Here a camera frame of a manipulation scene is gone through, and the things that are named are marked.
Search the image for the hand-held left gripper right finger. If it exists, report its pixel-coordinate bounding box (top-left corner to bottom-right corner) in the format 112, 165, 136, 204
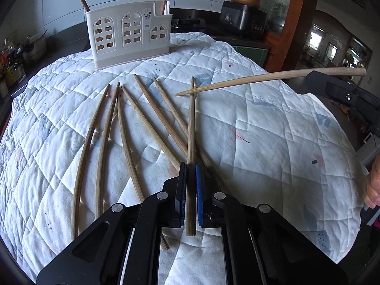
194, 163, 348, 285

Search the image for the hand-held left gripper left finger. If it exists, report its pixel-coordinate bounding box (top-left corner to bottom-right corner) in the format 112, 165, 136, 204
36, 163, 188, 285

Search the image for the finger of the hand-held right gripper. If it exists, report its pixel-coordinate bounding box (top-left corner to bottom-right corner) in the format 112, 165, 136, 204
306, 71, 380, 125

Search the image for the bunch of wooden chopsticks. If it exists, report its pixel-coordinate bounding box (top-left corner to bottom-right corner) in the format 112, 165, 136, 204
71, 74, 222, 251

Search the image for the white plastic chopstick holder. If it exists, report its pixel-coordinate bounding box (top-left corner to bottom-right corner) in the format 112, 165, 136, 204
85, 1, 173, 71

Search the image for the person's right hand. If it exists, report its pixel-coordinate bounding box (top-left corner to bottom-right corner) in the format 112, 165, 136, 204
364, 156, 380, 209

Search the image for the wooden glass-door cabinet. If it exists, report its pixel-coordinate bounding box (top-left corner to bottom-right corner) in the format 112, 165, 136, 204
252, 0, 323, 73

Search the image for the white quilted cloth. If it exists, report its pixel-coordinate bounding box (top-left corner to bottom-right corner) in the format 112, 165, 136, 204
0, 31, 370, 285

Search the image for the green cabinet door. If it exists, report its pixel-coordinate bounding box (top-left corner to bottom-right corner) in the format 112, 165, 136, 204
230, 45, 271, 67

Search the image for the black rice cooker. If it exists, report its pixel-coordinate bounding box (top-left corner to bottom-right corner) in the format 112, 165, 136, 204
220, 0, 268, 38

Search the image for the black gas stove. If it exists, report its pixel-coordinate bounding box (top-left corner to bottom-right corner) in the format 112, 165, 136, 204
171, 17, 207, 32

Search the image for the steel cooking pot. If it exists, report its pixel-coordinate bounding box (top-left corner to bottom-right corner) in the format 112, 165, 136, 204
23, 33, 48, 61

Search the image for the cluster of condiment bottles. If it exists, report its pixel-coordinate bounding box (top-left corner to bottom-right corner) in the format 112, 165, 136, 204
0, 37, 28, 88

